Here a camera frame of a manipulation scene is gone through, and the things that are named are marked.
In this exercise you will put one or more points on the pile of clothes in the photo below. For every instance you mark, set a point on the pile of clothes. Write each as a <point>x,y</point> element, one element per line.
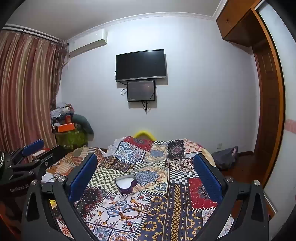
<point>60,113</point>

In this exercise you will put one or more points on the heart-shaped tin box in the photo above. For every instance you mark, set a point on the heart-shaped tin box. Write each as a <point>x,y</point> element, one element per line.
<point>126,183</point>

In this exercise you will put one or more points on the large black wall television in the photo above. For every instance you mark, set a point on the large black wall television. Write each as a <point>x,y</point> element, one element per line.
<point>141,64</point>

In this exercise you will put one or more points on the patchwork printed blanket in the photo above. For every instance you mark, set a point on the patchwork printed blanket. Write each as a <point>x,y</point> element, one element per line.
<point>157,176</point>

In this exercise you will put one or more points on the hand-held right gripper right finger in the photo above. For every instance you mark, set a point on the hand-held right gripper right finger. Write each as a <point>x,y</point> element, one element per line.
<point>208,178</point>

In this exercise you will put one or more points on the small black wall monitor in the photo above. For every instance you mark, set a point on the small black wall monitor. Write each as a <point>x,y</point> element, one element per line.
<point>141,90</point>

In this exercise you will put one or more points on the white wall socket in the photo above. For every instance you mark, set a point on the white wall socket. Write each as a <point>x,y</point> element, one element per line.
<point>219,145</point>

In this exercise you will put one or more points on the orange box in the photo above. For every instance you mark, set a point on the orange box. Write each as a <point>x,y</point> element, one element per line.
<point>66,128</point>

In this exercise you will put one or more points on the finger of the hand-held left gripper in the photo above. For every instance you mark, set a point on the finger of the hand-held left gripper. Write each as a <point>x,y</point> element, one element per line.
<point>33,146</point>
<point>53,155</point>

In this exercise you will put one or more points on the striped brown bedsheet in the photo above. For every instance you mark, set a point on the striped brown bedsheet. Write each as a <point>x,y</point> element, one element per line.
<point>78,157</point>

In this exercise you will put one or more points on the brown wooden door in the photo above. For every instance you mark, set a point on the brown wooden door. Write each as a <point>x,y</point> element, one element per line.
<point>266,111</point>

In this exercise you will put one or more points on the dark bag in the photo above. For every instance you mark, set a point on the dark bag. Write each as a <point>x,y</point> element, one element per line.
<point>224,157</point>

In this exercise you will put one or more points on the wooden overhead cabinet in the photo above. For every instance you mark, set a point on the wooden overhead cabinet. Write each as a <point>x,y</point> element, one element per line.
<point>233,20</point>

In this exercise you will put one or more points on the yellow plastic object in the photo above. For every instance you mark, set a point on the yellow plastic object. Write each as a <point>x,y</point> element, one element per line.
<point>143,134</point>

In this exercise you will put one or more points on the grey-green plush cushion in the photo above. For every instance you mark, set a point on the grey-green plush cushion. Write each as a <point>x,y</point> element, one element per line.
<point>83,124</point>

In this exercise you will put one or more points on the white curtain rail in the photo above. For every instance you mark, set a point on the white curtain rail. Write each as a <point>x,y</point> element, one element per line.
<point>34,33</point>

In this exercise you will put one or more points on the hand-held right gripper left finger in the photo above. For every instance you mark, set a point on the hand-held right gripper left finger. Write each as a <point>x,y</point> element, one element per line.
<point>82,178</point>

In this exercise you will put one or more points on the white air conditioner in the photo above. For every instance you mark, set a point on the white air conditioner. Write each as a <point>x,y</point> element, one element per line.
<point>87,45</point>

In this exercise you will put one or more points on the white sliding wardrobe door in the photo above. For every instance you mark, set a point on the white sliding wardrobe door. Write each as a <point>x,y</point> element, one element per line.
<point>286,97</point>

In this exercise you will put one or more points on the striped brown curtain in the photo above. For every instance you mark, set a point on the striped brown curtain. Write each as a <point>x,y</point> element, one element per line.
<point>23,92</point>

